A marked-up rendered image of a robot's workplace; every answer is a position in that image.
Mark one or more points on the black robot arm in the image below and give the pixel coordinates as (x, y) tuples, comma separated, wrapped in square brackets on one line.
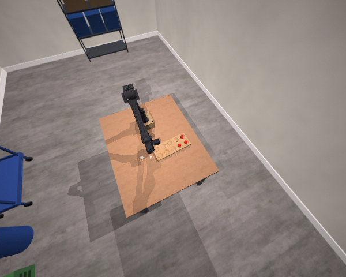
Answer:
[(131, 96)]

